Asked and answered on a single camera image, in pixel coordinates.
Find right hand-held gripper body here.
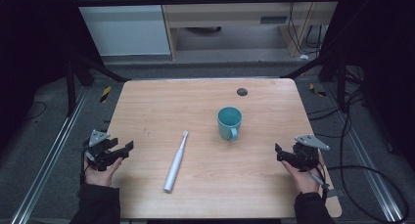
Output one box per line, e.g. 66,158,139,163
283,134,331,173

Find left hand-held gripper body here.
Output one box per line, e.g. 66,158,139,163
82,129,119,172

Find white electric toothbrush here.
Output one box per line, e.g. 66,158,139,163
162,129,190,194

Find teal cup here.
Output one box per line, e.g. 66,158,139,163
216,106,244,142

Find person's right hand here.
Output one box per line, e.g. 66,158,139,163
281,150,327,195

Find person's left hand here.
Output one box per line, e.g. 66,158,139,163
83,157,124,188

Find yellow black floor tape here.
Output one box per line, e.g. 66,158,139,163
99,85,113,104
308,82,327,98

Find black metal stand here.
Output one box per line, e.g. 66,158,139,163
65,52,131,117
280,51,351,112

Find black curtain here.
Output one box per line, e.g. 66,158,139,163
0,0,106,154
317,0,415,171

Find white cabinet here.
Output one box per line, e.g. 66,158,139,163
69,0,172,57

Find wooden desk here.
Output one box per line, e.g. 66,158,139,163
159,0,343,61

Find aluminium floor rail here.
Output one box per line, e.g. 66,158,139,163
321,81,405,223
9,86,90,224

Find black cable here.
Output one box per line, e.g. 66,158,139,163
307,86,410,224

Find hanging black cables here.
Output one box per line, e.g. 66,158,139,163
287,0,329,56

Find black metal frame bar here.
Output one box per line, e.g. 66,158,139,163
73,0,342,8

